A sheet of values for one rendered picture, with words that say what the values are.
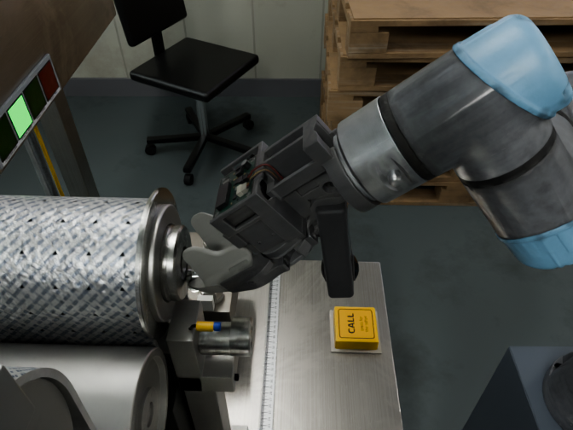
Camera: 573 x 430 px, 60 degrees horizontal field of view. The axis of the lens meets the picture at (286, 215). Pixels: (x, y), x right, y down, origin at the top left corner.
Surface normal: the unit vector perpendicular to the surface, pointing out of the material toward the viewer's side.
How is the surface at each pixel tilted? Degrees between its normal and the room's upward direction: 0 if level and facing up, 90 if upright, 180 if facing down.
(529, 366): 0
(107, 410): 23
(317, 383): 0
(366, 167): 69
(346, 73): 90
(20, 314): 93
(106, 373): 7
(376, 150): 60
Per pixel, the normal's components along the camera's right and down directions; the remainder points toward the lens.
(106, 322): -0.04, 0.73
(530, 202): -0.12, 0.56
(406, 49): 0.00, -0.73
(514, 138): 0.09, 0.41
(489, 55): -0.55, -0.22
